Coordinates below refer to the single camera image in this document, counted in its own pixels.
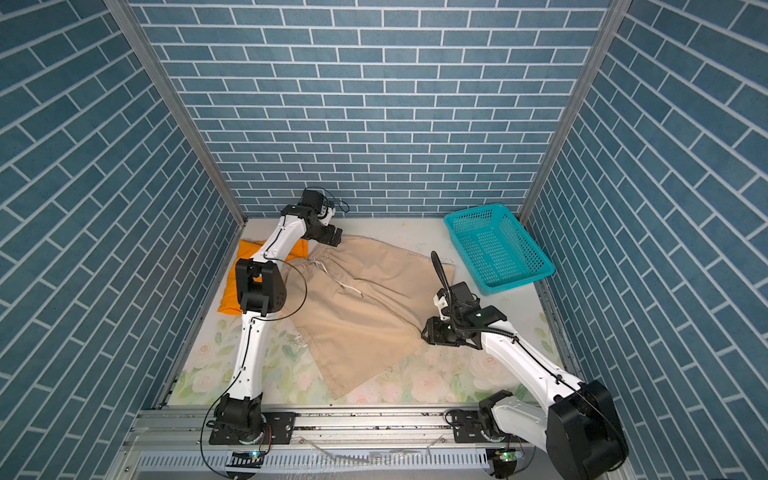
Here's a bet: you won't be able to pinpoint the teal plastic basket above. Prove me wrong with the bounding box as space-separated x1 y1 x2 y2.
444 204 555 296

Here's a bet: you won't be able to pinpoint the beige shorts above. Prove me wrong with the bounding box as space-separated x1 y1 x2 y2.
285 236 442 398

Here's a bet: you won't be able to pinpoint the orange shorts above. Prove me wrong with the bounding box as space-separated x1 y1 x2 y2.
217 238 310 316

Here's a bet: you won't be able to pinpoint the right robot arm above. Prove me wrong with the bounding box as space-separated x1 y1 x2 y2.
422 299 629 479

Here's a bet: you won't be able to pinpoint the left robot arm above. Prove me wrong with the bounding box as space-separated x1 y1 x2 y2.
203 198 342 445

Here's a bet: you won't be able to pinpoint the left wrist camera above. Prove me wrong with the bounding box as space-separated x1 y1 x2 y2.
298 187 336 219

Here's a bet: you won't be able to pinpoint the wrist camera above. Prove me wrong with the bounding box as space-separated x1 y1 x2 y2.
298 187 336 219
433 282 480 323

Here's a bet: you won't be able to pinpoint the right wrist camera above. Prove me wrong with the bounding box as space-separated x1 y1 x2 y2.
433 282 480 323

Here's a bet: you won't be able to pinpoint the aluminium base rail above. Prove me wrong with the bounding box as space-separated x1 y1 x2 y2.
107 404 631 480

